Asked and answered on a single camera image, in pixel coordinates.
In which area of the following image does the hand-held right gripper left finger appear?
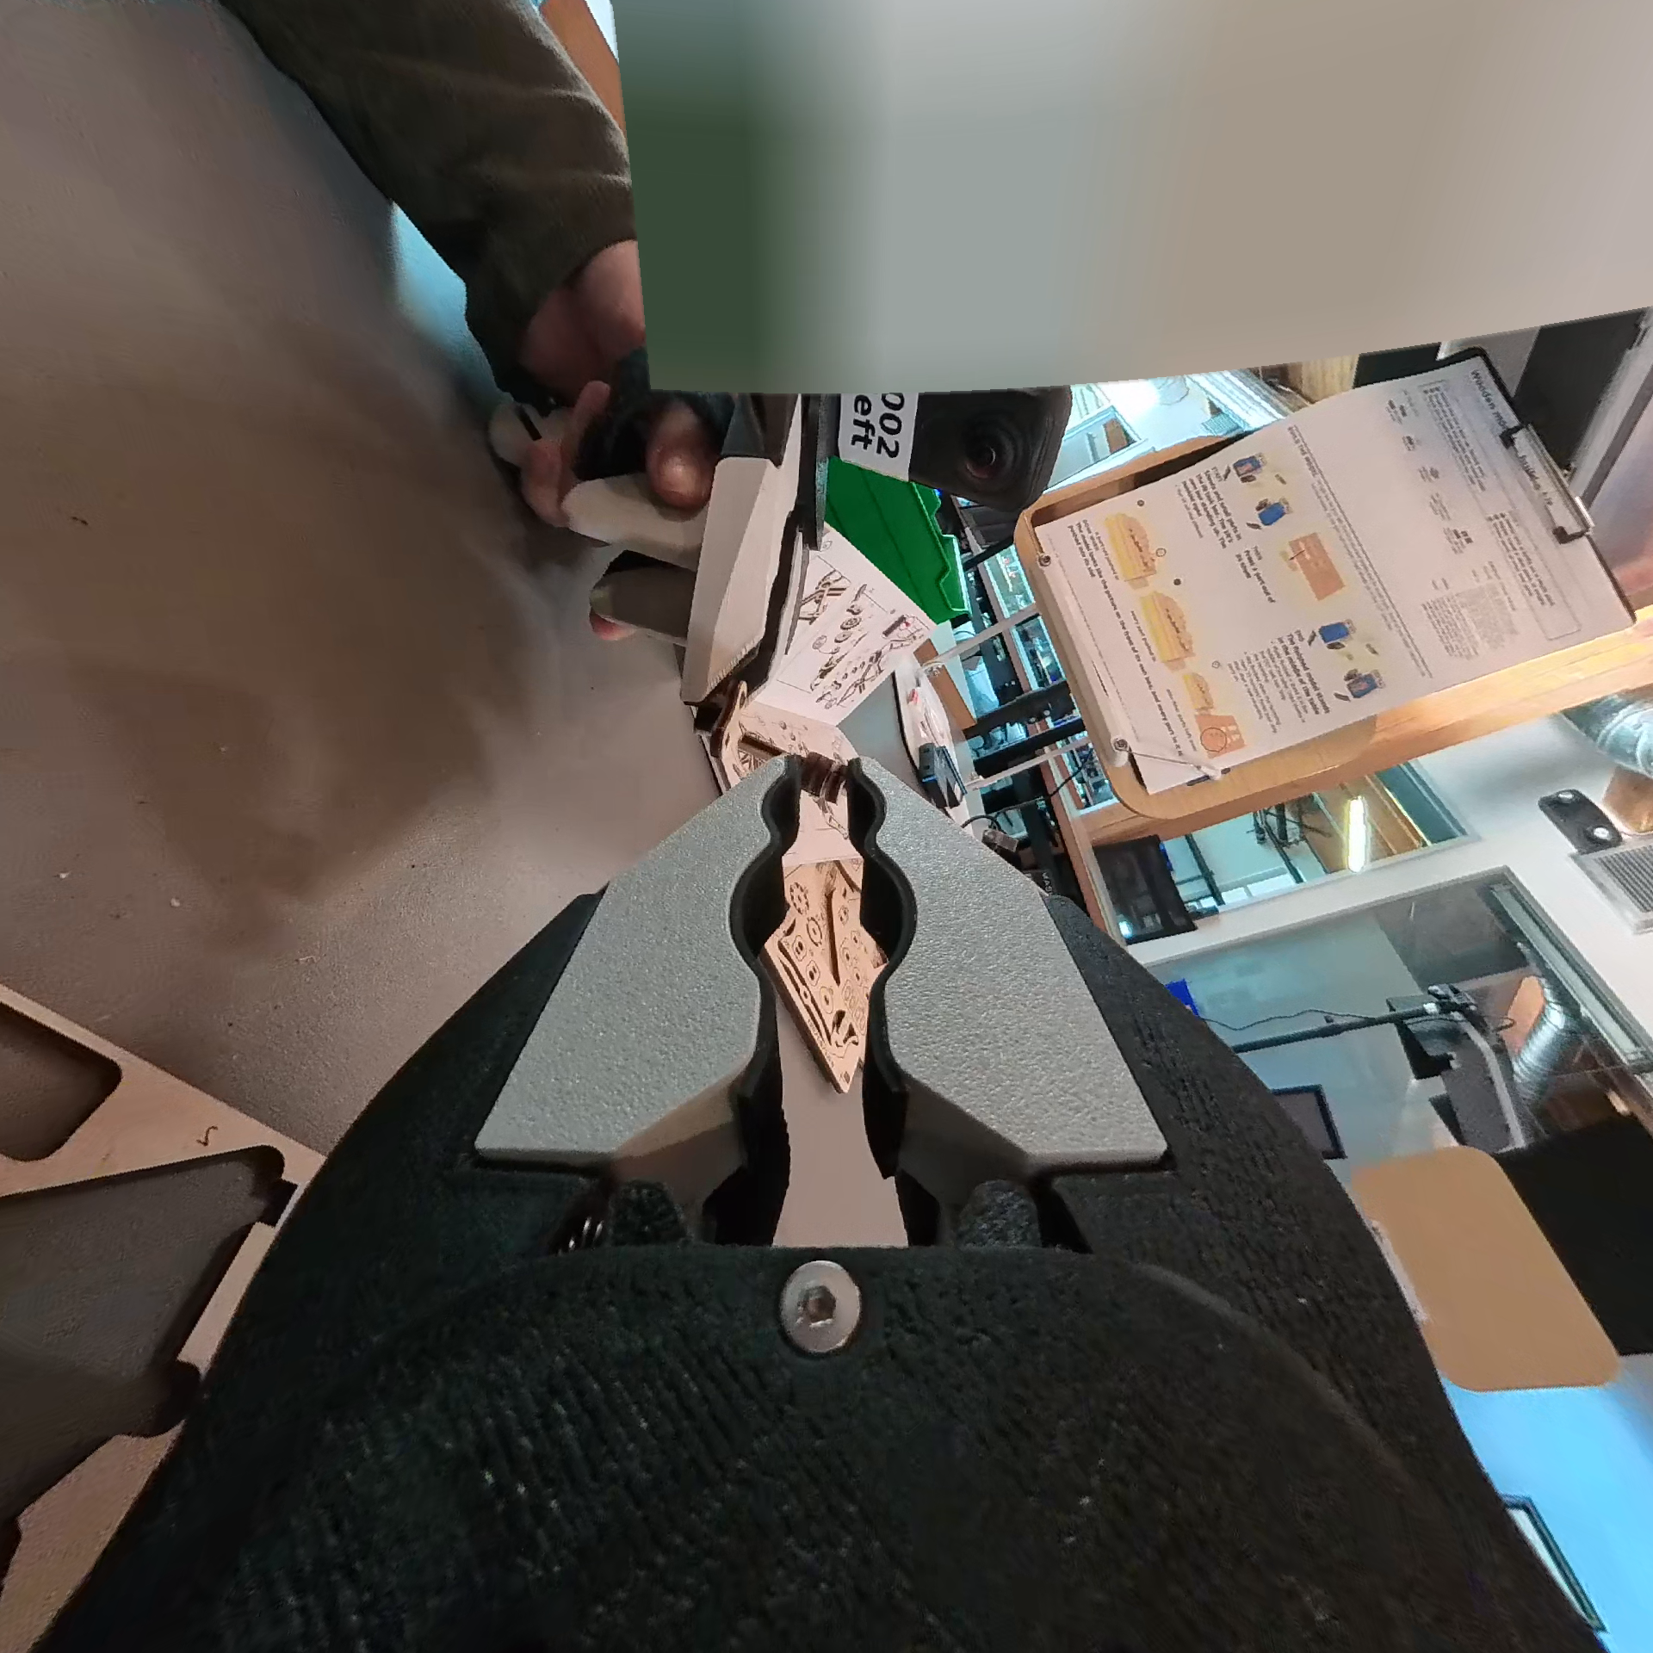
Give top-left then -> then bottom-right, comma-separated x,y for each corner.
471,757 -> 791,1247

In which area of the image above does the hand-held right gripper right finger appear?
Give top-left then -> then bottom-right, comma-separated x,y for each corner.
844,757 -> 1175,1219

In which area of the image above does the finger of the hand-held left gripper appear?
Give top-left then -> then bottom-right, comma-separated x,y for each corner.
676,394 -> 832,707

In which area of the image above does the person's left forearm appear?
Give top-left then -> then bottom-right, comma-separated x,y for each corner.
224,0 -> 643,403

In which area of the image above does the wooden model parts sheet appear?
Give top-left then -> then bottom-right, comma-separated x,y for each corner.
703,682 -> 891,1094

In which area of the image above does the person's left hand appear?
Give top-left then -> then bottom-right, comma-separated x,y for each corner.
517,239 -> 714,646

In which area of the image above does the open instruction booklet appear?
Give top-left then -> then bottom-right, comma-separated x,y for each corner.
771,528 -> 939,724

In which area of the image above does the green plastic bin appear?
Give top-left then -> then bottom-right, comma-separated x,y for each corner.
824,455 -> 972,619

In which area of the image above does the printed instruction sheet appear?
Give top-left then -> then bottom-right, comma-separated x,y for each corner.
1027,360 -> 1634,791

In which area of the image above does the wooden clipboard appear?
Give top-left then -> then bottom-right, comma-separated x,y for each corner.
1017,345 -> 1653,833

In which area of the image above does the tan cardboard piece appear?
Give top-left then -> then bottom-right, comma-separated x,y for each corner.
1352,1147 -> 1627,1397

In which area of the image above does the white vent grille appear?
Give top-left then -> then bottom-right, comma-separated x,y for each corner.
1571,837 -> 1653,934

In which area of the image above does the empty wooden sheet frame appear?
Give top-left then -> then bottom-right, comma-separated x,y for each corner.
0,986 -> 325,1653

